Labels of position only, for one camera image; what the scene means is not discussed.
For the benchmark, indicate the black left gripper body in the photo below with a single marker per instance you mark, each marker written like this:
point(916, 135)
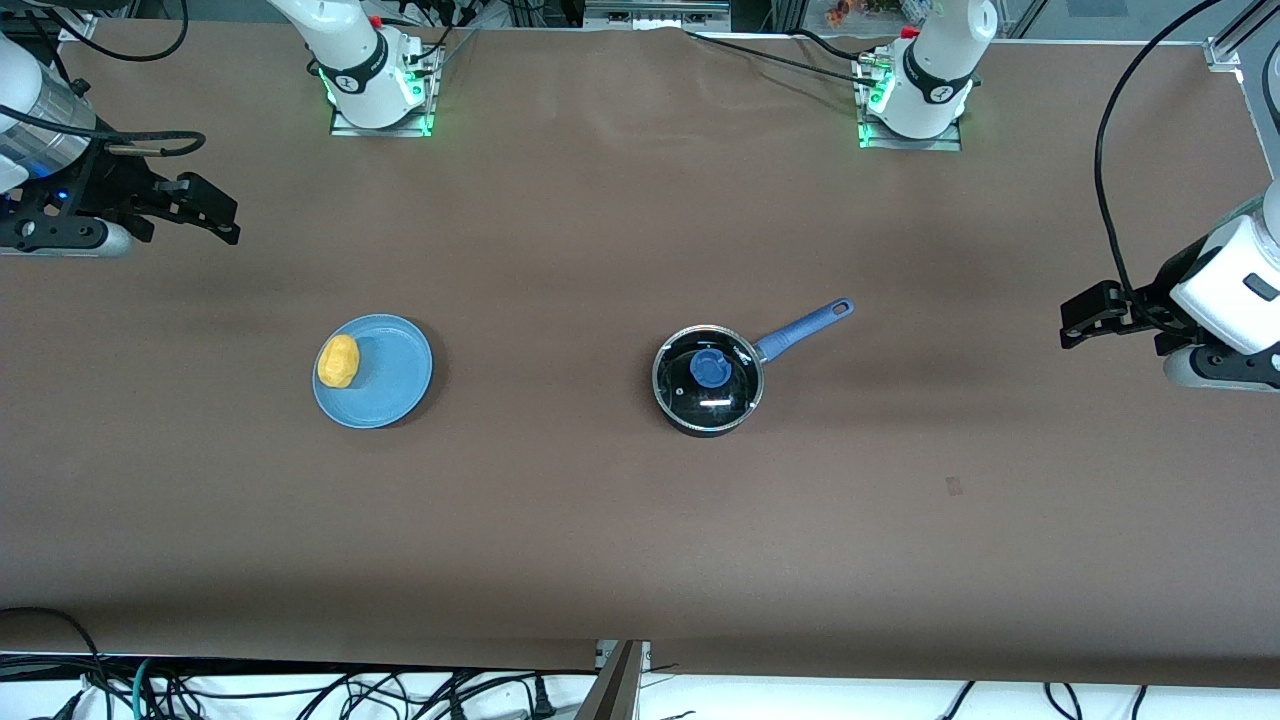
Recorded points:
point(1152, 296)

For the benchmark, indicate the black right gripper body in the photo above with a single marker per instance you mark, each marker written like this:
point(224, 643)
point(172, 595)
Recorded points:
point(112, 188)

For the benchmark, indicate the yellow potato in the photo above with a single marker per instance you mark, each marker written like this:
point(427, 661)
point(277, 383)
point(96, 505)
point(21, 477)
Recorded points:
point(338, 362)

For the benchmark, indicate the glass lid blue knob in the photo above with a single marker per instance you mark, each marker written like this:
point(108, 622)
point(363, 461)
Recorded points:
point(710, 368)

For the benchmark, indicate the aluminium corner profile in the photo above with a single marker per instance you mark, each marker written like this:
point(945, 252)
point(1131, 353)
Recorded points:
point(1235, 45)

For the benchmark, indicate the blue round plate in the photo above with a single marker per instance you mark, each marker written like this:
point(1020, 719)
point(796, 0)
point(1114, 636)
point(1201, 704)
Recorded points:
point(395, 385)

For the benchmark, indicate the colourful toy pile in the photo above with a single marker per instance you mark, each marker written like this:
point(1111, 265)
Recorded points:
point(870, 10)

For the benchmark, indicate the brown table cover sheet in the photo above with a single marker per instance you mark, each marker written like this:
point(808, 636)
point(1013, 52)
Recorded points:
point(600, 250)

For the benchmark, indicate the black power plug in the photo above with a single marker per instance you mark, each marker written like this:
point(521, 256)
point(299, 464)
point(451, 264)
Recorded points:
point(541, 700)

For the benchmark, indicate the aluminium table edge profile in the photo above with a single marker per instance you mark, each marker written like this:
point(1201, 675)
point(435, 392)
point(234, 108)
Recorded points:
point(615, 690)

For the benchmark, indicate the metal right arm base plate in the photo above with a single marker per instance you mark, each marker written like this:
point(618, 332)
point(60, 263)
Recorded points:
point(345, 128)

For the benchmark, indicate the small metal corner bracket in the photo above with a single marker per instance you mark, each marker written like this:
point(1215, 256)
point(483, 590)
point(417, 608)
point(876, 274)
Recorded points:
point(78, 25)

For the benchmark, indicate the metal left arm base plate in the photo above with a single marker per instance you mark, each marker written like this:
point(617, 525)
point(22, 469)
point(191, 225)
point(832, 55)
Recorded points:
point(880, 142)

